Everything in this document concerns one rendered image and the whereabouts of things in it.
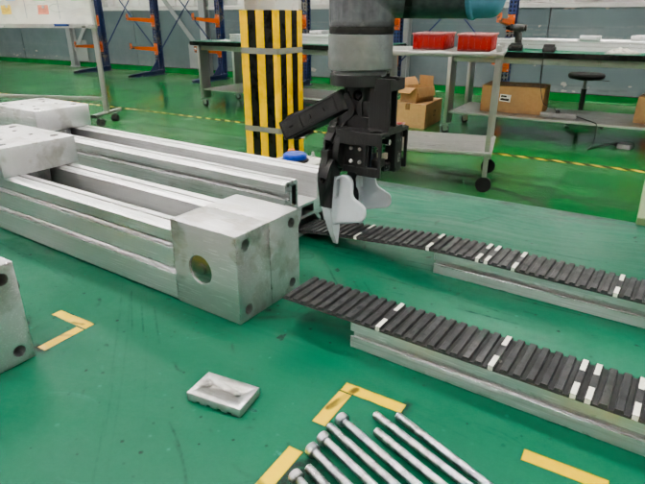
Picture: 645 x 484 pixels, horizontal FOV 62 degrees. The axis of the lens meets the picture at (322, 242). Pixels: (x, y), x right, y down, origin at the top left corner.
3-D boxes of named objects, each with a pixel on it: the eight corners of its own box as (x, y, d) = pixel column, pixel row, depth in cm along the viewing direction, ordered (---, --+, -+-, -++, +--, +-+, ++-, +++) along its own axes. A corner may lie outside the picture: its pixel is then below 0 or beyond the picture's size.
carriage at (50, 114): (94, 137, 108) (88, 104, 105) (41, 148, 100) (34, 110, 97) (49, 129, 116) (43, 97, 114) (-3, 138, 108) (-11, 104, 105)
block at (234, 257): (312, 278, 63) (311, 202, 59) (240, 325, 54) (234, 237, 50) (253, 260, 68) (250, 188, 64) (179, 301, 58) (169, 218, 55)
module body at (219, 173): (327, 222, 80) (327, 166, 77) (286, 244, 73) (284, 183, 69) (35, 152, 122) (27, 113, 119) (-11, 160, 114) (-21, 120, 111)
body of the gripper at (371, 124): (377, 185, 63) (382, 78, 58) (317, 174, 67) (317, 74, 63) (406, 171, 69) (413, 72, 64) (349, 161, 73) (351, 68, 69)
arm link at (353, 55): (315, 34, 61) (352, 32, 67) (316, 76, 63) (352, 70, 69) (373, 36, 57) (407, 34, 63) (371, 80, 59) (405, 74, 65)
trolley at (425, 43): (494, 172, 397) (513, 24, 358) (489, 193, 349) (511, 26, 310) (359, 160, 428) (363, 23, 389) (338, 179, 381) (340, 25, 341)
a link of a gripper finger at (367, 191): (387, 237, 72) (383, 176, 67) (349, 229, 75) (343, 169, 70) (397, 226, 74) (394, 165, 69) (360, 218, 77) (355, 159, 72)
